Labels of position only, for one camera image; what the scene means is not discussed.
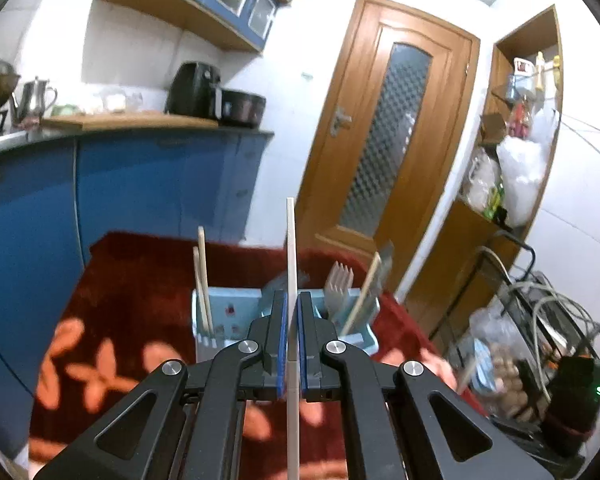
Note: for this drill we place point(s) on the wooden chopstick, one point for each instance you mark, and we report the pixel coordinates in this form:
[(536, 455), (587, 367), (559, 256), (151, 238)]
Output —
[(362, 292), (198, 280), (203, 270)]

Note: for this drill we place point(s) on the metal kettle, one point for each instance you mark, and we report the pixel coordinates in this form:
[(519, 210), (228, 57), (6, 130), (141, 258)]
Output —
[(35, 97)]

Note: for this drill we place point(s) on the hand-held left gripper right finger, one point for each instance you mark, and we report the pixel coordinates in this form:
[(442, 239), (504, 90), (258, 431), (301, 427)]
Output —
[(304, 345)]

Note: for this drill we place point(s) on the black air fryer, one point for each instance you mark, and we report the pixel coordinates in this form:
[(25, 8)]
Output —
[(190, 90)]

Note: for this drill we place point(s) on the red floral blanket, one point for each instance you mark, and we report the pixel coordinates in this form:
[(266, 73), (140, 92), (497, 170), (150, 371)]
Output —
[(140, 285)]

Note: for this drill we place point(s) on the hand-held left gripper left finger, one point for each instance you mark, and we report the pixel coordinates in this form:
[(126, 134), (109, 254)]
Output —
[(280, 345)]

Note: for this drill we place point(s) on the white plastic bag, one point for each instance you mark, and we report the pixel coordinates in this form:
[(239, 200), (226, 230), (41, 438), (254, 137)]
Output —
[(522, 170)]

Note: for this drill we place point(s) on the wooden shelf unit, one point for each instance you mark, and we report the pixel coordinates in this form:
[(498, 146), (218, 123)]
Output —
[(485, 240)]

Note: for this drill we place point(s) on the white plastic fork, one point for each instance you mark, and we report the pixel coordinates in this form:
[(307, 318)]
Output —
[(339, 285)]

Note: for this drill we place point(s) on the pile of eggs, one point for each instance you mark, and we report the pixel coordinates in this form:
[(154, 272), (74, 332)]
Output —
[(507, 380)]

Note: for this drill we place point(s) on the light blue utensil box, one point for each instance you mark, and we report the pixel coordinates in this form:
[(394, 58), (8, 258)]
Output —
[(230, 310)]

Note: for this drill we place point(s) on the wooden door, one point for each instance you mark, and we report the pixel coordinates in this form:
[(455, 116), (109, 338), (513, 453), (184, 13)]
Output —
[(405, 135)]

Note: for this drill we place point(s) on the black device with green light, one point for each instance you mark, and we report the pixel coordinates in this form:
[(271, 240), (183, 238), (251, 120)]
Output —
[(575, 400)]

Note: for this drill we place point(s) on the blue base cabinets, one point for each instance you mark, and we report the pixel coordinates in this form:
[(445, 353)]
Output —
[(130, 185)]

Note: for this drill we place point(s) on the cream chopstick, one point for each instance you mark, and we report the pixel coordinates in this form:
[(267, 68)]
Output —
[(291, 250)]

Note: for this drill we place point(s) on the black rice cooker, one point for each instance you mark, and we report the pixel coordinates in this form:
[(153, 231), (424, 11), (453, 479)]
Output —
[(242, 107)]

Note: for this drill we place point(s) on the wooden cutting board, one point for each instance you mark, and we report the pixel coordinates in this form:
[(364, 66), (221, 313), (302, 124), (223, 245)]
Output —
[(130, 120)]

